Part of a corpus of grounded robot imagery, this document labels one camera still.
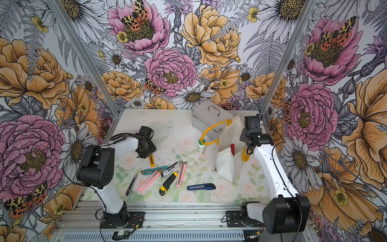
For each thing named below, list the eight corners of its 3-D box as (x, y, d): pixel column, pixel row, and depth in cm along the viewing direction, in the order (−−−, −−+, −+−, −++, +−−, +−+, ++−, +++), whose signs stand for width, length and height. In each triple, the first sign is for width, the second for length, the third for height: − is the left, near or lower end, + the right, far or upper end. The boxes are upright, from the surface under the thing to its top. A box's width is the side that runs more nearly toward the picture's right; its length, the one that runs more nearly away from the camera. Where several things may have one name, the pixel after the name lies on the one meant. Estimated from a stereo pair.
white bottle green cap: (197, 153, 100) (197, 143, 91) (197, 149, 102) (197, 139, 93) (204, 153, 100) (205, 143, 91) (204, 149, 102) (205, 139, 93)
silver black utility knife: (162, 179, 89) (162, 178, 88) (159, 175, 91) (158, 173, 90) (181, 165, 95) (181, 163, 94) (178, 161, 97) (177, 159, 95)
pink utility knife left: (138, 189, 86) (136, 188, 84) (157, 171, 93) (156, 169, 91) (142, 193, 84) (140, 192, 82) (161, 174, 91) (160, 172, 89)
